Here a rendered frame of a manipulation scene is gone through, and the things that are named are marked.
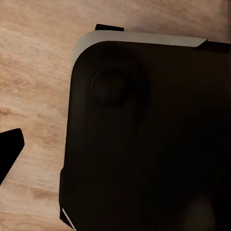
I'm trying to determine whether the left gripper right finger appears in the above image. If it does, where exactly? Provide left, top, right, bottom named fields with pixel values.
left=216, top=128, right=231, bottom=166

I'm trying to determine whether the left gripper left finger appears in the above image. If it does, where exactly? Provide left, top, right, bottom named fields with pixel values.
left=0, top=128, right=25, bottom=185

